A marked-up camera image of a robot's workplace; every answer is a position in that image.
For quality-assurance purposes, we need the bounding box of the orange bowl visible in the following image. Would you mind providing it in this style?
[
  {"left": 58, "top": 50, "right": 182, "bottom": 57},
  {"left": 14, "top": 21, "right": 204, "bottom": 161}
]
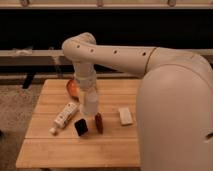
[{"left": 66, "top": 79, "right": 78, "bottom": 100}]

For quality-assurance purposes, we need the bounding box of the black eraser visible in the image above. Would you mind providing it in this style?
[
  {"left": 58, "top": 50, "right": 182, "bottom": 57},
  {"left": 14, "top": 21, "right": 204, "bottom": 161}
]
[{"left": 74, "top": 119, "right": 88, "bottom": 136}]

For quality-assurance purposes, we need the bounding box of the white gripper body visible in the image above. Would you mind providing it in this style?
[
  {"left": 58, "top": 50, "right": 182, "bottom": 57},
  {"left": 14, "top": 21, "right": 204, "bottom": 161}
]
[{"left": 74, "top": 63, "right": 96, "bottom": 90}]

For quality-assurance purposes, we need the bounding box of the white tube with cap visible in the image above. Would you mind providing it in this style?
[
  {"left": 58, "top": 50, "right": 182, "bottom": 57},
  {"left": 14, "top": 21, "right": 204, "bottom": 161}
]
[{"left": 49, "top": 102, "right": 78, "bottom": 135}]

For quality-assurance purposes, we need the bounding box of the white rectangular block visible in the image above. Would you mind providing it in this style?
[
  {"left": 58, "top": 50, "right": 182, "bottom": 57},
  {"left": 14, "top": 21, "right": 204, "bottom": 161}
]
[{"left": 118, "top": 107, "right": 133, "bottom": 126}]

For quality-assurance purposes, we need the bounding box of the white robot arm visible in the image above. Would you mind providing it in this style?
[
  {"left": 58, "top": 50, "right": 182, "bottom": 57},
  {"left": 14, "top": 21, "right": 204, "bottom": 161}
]
[{"left": 62, "top": 33, "right": 213, "bottom": 171}]

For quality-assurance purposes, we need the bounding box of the wooden table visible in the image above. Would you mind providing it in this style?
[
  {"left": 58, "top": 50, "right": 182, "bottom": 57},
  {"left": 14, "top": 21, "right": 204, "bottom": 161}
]
[{"left": 16, "top": 79, "right": 140, "bottom": 168}]

